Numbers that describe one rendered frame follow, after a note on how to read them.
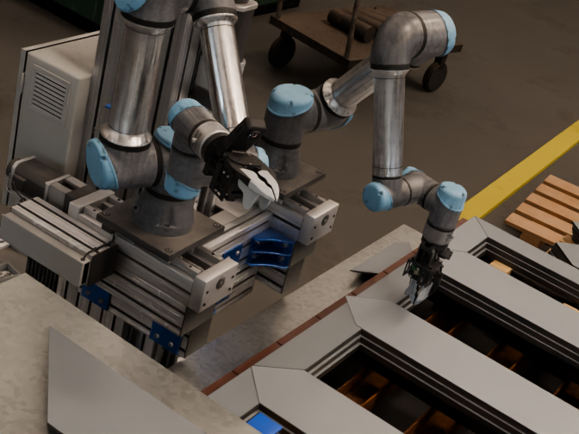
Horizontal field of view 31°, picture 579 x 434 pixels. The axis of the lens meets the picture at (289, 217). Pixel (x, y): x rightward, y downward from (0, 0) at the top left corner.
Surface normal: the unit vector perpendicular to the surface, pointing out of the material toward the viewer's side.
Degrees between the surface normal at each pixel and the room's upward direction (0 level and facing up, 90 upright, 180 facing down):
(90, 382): 0
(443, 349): 0
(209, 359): 0
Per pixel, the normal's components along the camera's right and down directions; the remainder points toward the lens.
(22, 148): -0.52, 0.30
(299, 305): 0.24, -0.85
